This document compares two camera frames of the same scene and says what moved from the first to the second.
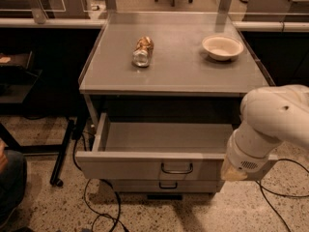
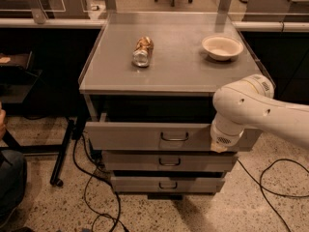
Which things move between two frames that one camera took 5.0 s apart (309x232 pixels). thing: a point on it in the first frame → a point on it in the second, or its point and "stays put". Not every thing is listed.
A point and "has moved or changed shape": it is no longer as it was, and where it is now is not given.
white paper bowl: x=222 y=47 stays put
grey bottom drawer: x=167 y=186 stays put
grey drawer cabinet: x=168 y=88 stays put
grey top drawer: x=155 y=150 has moved or changed shape
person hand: x=3 y=156 → x=2 y=123
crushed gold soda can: x=142 y=52 stays put
